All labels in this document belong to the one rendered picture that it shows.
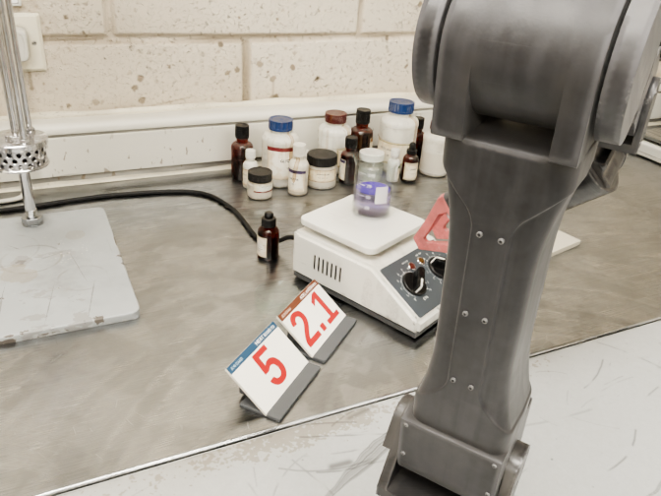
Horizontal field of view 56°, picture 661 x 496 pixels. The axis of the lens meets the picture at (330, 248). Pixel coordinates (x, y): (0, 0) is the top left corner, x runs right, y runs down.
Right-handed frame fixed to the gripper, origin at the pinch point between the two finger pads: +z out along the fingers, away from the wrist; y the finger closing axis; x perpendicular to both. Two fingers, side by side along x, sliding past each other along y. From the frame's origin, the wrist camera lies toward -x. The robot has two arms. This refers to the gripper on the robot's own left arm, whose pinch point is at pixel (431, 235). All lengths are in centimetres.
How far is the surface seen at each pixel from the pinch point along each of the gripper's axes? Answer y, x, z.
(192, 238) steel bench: 4.3, -13.9, 35.8
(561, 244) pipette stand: -34.7, 11.4, 6.1
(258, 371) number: 19.6, 4.1, 11.2
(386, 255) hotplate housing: -2.3, 0.1, 9.3
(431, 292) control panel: -3.8, 6.5, 6.9
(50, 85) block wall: 6, -47, 50
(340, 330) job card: 6.0, 5.4, 13.2
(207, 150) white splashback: -14, -29, 47
